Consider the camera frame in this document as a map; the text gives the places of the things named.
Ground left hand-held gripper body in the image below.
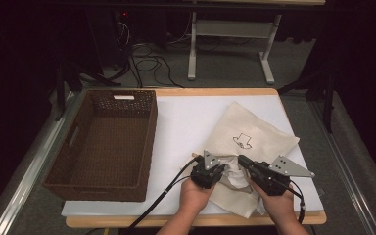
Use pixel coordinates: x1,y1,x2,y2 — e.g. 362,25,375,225
190,150,223,190

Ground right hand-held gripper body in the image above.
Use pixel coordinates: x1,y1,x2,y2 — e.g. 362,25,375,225
249,155,316,197

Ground white garment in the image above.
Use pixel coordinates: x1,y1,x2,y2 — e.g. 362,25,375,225
222,156,266,217

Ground cream zippered laundry bag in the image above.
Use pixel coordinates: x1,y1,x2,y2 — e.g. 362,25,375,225
179,101,301,219

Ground brown wicker basket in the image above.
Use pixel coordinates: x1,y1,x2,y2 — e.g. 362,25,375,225
42,88,159,203

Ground person's left hand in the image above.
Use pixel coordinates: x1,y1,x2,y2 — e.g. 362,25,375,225
179,178,215,215

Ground person's right hand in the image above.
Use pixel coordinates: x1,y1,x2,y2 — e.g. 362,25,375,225
249,180,298,225

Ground white table mat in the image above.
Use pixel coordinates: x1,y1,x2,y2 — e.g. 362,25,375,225
61,94,325,217

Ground black stand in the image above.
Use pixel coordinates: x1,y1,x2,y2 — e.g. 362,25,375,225
277,65,336,133
55,62,121,121

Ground black computer tower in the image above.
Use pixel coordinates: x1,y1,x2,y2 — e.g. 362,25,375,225
87,8,131,70

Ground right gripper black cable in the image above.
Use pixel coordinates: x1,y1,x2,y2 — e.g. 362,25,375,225
273,179,306,225

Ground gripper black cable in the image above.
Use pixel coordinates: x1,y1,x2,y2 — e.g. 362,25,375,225
123,156,204,235
273,179,306,225

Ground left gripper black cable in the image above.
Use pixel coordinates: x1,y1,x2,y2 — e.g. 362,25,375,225
123,156,204,235

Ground aluminium rail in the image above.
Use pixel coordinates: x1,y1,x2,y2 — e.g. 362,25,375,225
0,89,89,235
307,101,376,235

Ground black floor cables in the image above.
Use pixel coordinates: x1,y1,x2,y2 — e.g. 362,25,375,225
128,42,185,89

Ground white metal desk frame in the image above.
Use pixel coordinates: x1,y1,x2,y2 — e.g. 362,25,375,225
182,0,326,85

